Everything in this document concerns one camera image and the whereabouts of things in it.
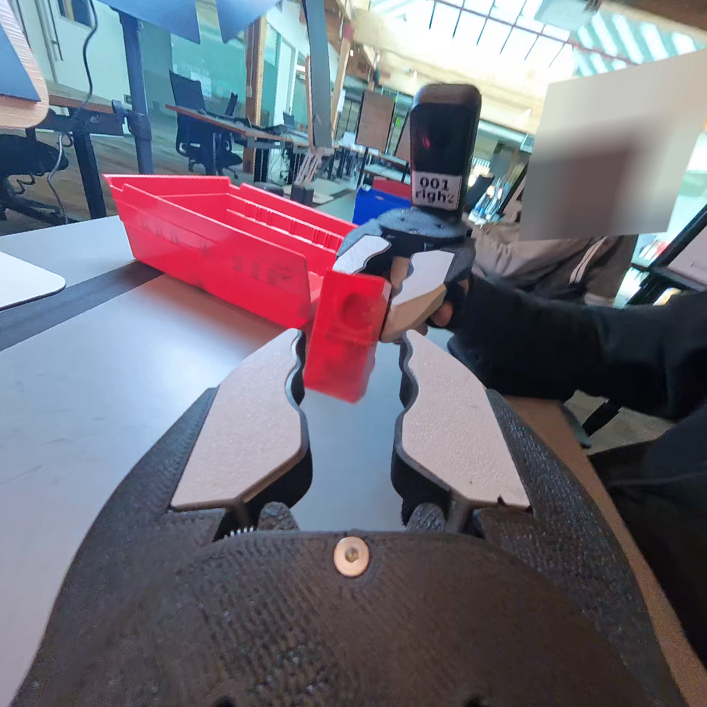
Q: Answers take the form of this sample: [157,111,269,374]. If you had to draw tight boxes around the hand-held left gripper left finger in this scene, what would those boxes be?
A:
[170,328,313,535]

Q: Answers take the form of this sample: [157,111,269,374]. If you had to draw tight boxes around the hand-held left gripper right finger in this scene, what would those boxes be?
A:
[391,330,532,535]

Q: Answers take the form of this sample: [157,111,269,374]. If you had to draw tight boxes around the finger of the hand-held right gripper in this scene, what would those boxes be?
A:
[332,235,394,277]
[380,250,457,343]

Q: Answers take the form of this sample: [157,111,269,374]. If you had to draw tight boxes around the red toy block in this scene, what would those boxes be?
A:
[303,270,392,403]

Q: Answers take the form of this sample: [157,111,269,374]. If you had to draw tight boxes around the red plastic bin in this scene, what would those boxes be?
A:
[103,174,360,332]

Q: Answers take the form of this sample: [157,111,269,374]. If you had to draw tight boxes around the blue bin with white label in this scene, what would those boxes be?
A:
[352,185,412,226]

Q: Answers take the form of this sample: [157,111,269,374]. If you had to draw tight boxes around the brown partition board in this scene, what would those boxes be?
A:
[356,88,395,150]

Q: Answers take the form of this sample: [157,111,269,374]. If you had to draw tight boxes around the wooden office desk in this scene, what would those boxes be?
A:
[166,102,310,183]
[47,83,133,219]

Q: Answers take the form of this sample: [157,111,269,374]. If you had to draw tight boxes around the black flag panel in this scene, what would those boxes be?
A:
[304,0,335,150]

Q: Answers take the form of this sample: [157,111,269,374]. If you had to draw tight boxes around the person's dark clothing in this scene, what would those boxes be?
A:
[588,409,707,669]

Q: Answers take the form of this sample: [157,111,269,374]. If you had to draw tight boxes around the black office chair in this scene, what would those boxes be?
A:
[168,71,244,175]
[0,108,70,222]

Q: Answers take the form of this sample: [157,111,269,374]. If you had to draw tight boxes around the black light stand pole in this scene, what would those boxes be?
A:
[119,11,155,175]

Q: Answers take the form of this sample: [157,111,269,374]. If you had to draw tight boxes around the studio light panel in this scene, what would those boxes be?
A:
[99,0,282,45]

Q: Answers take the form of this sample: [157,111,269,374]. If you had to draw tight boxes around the black power cable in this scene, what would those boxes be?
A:
[47,0,100,222]

